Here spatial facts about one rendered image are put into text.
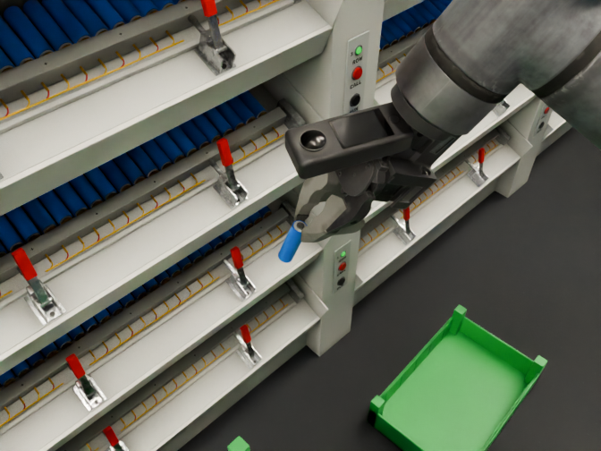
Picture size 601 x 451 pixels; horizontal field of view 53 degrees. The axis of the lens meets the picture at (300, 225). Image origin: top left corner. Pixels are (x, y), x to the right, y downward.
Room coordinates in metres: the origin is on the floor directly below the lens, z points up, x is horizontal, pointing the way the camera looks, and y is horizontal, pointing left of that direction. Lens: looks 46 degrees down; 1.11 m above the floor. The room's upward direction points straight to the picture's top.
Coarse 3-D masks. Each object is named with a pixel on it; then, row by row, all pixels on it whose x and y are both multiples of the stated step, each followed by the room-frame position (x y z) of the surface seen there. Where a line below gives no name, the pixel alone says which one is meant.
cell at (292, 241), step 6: (294, 222) 0.48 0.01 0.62; (300, 222) 0.48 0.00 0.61; (294, 228) 0.47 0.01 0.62; (300, 228) 0.47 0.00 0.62; (288, 234) 0.47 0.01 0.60; (294, 234) 0.46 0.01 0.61; (300, 234) 0.46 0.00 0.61; (288, 240) 0.47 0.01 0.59; (294, 240) 0.46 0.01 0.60; (300, 240) 0.47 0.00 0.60; (282, 246) 0.48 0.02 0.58; (288, 246) 0.47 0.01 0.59; (294, 246) 0.47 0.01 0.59; (282, 252) 0.47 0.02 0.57; (288, 252) 0.47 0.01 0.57; (294, 252) 0.47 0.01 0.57; (282, 258) 0.47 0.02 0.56; (288, 258) 0.47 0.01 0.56
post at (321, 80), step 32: (352, 0) 0.71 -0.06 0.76; (384, 0) 0.75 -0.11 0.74; (352, 32) 0.71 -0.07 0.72; (320, 64) 0.70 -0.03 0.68; (320, 96) 0.70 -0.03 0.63; (320, 256) 0.69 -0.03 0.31; (352, 256) 0.74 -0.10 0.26; (320, 288) 0.69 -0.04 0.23; (352, 288) 0.74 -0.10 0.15; (320, 320) 0.69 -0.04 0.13; (320, 352) 0.69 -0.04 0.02
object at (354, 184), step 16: (400, 96) 0.46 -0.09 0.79; (400, 112) 0.45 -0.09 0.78; (416, 112) 0.45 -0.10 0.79; (416, 128) 0.44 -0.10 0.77; (432, 128) 0.44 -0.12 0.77; (416, 144) 0.47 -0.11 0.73; (432, 144) 0.47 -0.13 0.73; (448, 144) 0.48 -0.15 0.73; (384, 160) 0.45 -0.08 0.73; (400, 160) 0.46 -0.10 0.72; (416, 160) 0.47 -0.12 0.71; (432, 160) 0.48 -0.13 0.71; (352, 176) 0.45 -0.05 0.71; (368, 176) 0.44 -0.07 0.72; (384, 176) 0.44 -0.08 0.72; (400, 176) 0.44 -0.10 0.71; (416, 176) 0.45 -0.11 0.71; (432, 176) 0.46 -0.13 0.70; (352, 192) 0.44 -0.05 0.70; (384, 192) 0.46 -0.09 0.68; (400, 192) 0.47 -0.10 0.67
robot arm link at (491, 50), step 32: (480, 0) 0.45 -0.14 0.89; (512, 0) 0.44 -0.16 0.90; (544, 0) 0.43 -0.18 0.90; (576, 0) 0.43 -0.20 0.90; (448, 32) 0.46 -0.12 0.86; (480, 32) 0.44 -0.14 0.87; (512, 32) 0.43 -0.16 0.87; (544, 32) 0.42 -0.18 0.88; (576, 32) 0.42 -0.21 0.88; (448, 64) 0.44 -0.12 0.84; (480, 64) 0.43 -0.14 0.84; (512, 64) 0.43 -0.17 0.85; (544, 64) 0.42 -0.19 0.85; (480, 96) 0.43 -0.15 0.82
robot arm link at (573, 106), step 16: (592, 48) 0.41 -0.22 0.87; (576, 64) 0.41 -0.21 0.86; (592, 64) 0.40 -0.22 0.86; (560, 80) 0.41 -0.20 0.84; (576, 80) 0.40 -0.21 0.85; (592, 80) 0.40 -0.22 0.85; (544, 96) 0.42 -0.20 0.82; (560, 96) 0.41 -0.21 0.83; (576, 96) 0.40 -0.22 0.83; (592, 96) 0.40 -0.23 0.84; (560, 112) 0.42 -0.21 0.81; (576, 112) 0.40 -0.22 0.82; (592, 112) 0.40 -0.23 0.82; (576, 128) 0.41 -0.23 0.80; (592, 128) 0.40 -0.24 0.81
